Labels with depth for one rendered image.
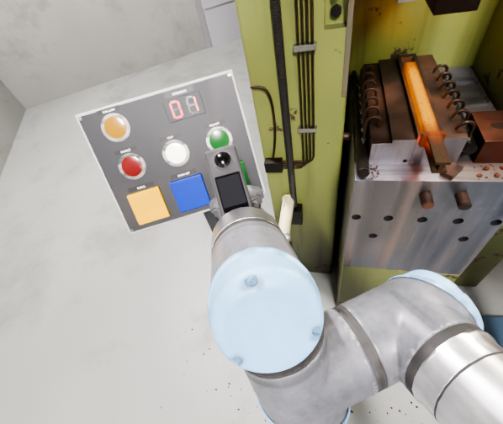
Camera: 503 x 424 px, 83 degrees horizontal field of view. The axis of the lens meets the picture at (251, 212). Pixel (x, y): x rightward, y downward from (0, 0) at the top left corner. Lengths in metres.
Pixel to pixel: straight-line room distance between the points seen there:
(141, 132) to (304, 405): 0.57
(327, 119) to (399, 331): 0.67
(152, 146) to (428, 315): 0.57
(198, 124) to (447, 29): 0.86
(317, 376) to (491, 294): 1.54
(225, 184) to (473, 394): 0.32
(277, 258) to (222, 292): 0.05
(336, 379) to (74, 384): 1.65
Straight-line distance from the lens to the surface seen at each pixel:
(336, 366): 0.31
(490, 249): 1.48
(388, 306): 0.34
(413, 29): 1.18
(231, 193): 0.39
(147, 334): 1.73
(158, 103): 0.66
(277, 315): 0.23
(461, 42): 1.24
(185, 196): 0.67
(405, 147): 0.79
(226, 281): 0.22
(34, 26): 4.53
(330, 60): 0.81
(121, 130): 0.68
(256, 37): 0.81
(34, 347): 2.12
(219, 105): 0.65
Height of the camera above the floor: 1.45
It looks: 49 degrees down
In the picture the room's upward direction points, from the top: 16 degrees counter-clockwise
